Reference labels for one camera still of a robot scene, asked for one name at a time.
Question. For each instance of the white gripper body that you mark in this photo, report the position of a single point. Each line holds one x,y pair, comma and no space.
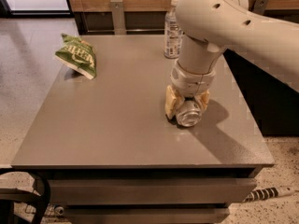
192,81

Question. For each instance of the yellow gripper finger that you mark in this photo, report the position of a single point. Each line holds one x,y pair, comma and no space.
173,101
203,99

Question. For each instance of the silver green 7up can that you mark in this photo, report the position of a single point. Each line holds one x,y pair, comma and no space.
189,114

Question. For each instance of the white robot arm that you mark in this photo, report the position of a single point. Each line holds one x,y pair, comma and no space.
210,28

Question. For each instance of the clear plastic water bottle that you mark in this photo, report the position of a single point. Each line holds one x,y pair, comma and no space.
172,32

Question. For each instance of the dark cabinet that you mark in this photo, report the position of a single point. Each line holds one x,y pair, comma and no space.
274,106

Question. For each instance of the grey table with drawers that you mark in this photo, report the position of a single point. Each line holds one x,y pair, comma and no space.
111,156

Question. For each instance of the green chip bag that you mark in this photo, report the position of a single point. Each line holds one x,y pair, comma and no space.
78,55

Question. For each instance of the black chair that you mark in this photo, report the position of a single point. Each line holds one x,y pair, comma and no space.
9,196

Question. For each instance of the right metal bracket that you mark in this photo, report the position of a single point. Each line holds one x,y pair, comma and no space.
259,6

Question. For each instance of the metal bracket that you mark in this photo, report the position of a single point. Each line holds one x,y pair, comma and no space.
118,18
259,6

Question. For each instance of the left metal bracket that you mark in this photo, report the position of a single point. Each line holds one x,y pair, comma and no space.
118,18

